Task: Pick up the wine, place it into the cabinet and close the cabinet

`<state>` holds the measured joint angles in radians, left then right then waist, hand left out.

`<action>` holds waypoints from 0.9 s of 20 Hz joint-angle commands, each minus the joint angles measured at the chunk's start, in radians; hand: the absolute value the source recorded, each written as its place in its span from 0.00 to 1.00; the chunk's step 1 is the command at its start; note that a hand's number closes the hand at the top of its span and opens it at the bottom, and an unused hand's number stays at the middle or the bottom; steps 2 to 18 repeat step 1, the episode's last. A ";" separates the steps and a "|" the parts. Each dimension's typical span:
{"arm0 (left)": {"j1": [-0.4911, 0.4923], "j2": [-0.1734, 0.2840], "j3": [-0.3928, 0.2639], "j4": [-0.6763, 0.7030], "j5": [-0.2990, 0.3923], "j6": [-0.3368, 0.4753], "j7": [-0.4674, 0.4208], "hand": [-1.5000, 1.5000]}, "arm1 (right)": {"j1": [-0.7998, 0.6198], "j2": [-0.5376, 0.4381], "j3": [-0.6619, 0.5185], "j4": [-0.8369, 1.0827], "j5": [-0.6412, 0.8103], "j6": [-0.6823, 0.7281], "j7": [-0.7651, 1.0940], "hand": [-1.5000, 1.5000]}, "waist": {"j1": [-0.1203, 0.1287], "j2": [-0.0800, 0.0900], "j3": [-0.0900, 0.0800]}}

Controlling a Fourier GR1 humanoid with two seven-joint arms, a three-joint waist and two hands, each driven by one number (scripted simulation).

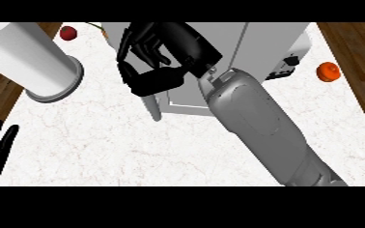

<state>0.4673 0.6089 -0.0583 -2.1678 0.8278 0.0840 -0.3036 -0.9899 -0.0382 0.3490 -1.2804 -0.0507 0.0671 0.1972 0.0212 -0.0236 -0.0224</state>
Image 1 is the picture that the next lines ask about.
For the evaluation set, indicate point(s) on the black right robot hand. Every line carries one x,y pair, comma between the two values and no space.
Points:
190,46

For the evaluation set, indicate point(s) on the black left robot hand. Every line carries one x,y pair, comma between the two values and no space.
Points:
8,141

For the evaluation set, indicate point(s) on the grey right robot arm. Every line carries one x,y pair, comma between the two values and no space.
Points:
259,119

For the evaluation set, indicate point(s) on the grey cabinet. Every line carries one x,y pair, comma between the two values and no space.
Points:
267,42

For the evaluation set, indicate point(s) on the white cylinder with grey rim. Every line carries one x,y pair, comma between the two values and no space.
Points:
33,61

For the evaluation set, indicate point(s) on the red apple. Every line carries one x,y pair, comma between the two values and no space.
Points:
69,33

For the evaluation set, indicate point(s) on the orange fruit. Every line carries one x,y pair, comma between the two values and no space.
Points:
329,71

